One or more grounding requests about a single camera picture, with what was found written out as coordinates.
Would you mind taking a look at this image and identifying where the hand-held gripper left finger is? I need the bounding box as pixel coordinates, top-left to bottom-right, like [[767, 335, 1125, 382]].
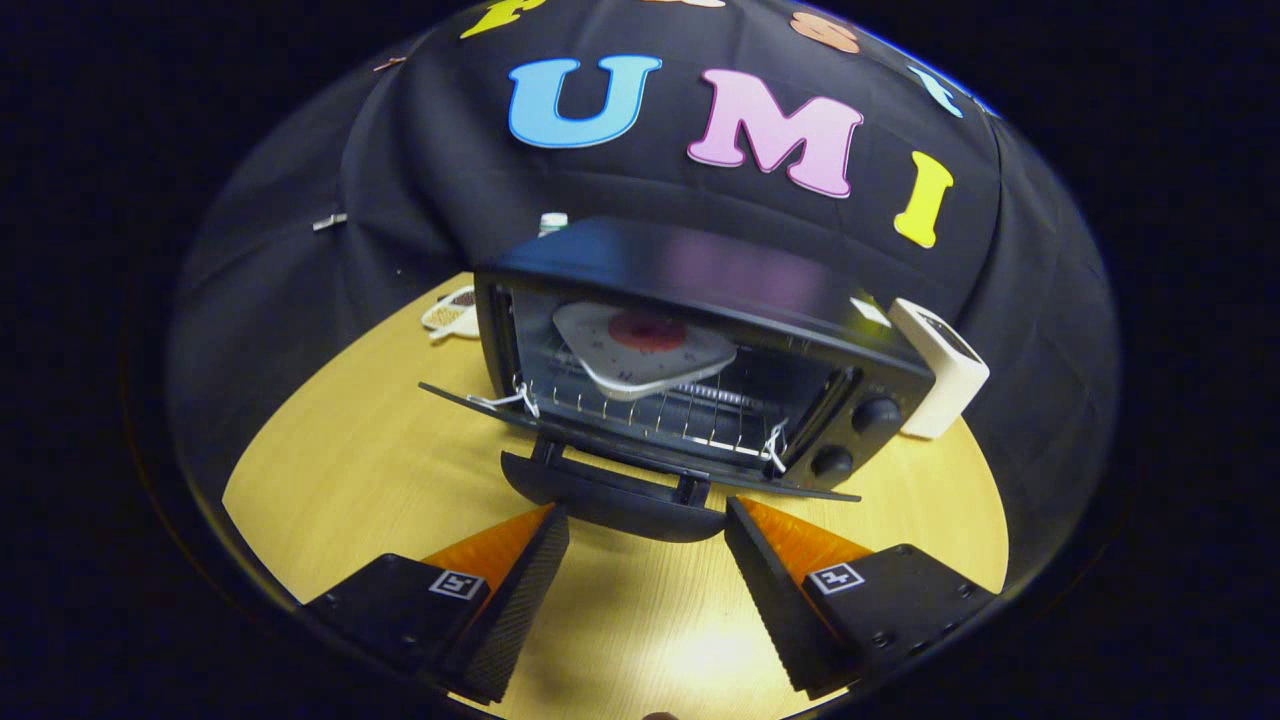
[[300, 503, 571, 704]]

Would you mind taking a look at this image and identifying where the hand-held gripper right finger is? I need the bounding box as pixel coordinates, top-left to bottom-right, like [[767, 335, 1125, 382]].
[[725, 496, 999, 699]]

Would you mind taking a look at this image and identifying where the white square plate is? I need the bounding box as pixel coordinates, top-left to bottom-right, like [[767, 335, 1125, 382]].
[[552, 302, 739, 402]]

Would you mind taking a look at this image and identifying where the pink ham slice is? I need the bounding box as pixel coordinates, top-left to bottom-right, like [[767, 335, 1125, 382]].
[[608, 310, 689, 353]]

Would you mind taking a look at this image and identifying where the black toaster oven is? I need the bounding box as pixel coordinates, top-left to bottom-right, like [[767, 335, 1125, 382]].
[[418, 215, 936, 544]]

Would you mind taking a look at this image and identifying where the white box appliance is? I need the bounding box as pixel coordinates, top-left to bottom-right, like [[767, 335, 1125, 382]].
[[888, 298, 991, 441]]

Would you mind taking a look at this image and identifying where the white divided snack dish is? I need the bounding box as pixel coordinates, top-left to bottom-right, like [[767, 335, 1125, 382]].
[[421, 286, 481, 341]]

